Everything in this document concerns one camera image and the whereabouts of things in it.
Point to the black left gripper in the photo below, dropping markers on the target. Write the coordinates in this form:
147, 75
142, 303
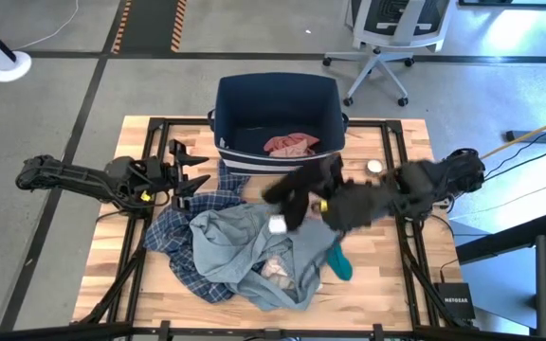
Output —
161, 175

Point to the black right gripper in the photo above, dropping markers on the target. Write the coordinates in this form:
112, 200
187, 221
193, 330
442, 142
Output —
322, 182

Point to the small white sock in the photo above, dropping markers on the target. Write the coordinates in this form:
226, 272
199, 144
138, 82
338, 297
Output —
278, 224

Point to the blue plaid shirt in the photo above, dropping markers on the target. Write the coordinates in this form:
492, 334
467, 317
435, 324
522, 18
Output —
173, 232

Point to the cream white cloth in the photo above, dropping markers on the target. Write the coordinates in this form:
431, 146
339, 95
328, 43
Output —
275, 270

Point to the teal sock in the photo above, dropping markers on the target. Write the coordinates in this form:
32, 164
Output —
339, 263

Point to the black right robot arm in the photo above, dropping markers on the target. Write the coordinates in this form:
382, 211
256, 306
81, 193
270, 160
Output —
372, 203

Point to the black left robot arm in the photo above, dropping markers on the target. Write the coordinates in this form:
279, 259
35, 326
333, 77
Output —
74, 177

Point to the salmon pink garment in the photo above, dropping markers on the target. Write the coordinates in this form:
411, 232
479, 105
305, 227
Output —
292, 142

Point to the small round metal tin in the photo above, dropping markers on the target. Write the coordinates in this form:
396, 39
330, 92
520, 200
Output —
375, 167

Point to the navy white-striped laundry basket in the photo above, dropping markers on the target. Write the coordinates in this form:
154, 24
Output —
278, 95

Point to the black Netgear router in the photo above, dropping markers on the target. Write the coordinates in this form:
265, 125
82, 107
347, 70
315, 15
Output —
455, 300

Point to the white office chair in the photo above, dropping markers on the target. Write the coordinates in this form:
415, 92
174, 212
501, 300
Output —
396, 23

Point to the white pole with round base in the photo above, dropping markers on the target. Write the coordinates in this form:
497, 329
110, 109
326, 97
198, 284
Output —
3, 64

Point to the black desk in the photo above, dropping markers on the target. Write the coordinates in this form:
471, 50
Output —
505, 244

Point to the black aluminium frame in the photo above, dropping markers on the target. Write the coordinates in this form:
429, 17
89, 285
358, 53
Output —
183, 121

